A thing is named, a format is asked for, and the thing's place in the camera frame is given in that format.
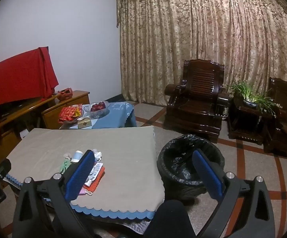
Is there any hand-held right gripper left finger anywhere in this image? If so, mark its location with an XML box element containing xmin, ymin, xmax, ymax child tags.
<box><xmin>12</xmin><ymin>149</ymin><xmax>97</xmax><ymax>238</ymax></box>

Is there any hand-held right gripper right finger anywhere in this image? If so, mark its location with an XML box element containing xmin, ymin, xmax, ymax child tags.
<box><xmin>192</xmin><ymin>149</ymin><xmax>276</xmax><ymax>238</ymax></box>

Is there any white printed tube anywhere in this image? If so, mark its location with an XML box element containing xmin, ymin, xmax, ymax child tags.
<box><xmin>85</xmin><ymin>162</ymin><xmax>104</xmax><ymax>186</ymax></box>

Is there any orange knitted cloth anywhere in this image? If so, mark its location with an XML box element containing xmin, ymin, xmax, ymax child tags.
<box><xmin>83</xmin><ymin>166</ymin><xmax>106</xmax><ymax>191</ymax></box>

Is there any bin with black bag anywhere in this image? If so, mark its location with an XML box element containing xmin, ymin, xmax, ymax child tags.
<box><xmin>157</xmin><ymin>134</ymin><xmax>225</xmax><ymax>200</ymax></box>

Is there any green glove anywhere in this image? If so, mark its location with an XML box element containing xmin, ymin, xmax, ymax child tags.
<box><xmin>59</xmin><ymin>159</ymin><xmax>72</xmax><ymax>174</ymax></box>

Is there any light blue bottle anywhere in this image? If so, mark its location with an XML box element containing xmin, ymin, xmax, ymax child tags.
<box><xmin>70</xmin><ymin>150</ymin><xmax>84</xmax><ymax>163</ymax></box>

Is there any beige tablecloth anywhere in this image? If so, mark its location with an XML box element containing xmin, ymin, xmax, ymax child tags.
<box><xmin>6</xmin><ymin>126</ymin><xmax>166</xmax><ymax>214</ymax></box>

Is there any beige tissue box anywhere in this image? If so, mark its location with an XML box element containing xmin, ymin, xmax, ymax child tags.
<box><xmin>78</xmin><ymin>118</ymin><xmax>92</xmax><ymax>129</ymax></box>

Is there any glass snack dish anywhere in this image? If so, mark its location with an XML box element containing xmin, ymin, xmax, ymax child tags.
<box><xmin>59</xmin><ymin>115</ymin><xmax>85</xmax><ymax>125</ymax></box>

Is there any black television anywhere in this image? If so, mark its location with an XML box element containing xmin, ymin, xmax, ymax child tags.
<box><xmin>0</xmin><ymin>97</ymin><xmax>45</xmax><ymax>125</ymax></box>

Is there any person's black trouser leg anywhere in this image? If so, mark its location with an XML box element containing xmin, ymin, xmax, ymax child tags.
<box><xmin>145</xmin><ymin>200</ymin><xmax>196</xmax><ymax>238</ymax></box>

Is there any dark wooden side table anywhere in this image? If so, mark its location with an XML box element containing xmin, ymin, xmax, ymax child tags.
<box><xmin>228</xmin><ymin>97</ymin><xmax>277</xmax><ymax>146</ymax></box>

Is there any glass fruit bowl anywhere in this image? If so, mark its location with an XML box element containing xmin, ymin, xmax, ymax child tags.
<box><xmin>84</xmin><ymin>101</ymin><xmax>110</xmax><ymax>119</ymax></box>

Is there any red snack packet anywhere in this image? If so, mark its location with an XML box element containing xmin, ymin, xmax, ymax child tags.
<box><xmin>58</xmin><ymin>104</ymin><xmax>83</xmax><ymax>123</ymax></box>

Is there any wooden television cabinet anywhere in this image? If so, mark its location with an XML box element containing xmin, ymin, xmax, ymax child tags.
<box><xmin>0</xmin><ymin>90</ymin><xmax>91</xmax><ymax>164</ymax></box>

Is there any blue tablecloth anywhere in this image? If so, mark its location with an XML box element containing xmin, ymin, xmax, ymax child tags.
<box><xmin>83</xmin><ymin>101</ymin><xmax>137</xmax><ymax>129</ymax></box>

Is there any dark wooden armchair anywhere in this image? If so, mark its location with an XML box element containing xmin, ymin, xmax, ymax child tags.
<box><xmin>263</xmin><ymin>77</ymin><xmax>287</xmax><ymax>159</ymax></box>
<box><xmin>164</xmin><ymin>59</ymin><xmax>229</xmax><ymax>144</ymax></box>

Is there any red plastic bag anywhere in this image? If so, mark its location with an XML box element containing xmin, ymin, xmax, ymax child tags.
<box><xmin>57</xmin><ymin>87</ymin><xmax>73</xmax><ymax>101</ymax></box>

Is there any potted green plant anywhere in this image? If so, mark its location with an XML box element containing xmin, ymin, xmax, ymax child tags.
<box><xmin>226</xmin><ymin>79</ymin><xmax>282</xmax><ymax>118</ymax></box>

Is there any red cloth cover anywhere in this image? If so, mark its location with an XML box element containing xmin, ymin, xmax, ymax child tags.
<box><xmin>0</xmin><ymin>46</ymin><xmax>59</xmax><ymax>137</ymax></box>

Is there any beige patterned curtain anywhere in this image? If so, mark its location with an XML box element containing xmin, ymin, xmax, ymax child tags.
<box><xmin>116</xmin><ymin>0</ymin><xmax>287</xmax><ymax>139</ymax></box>

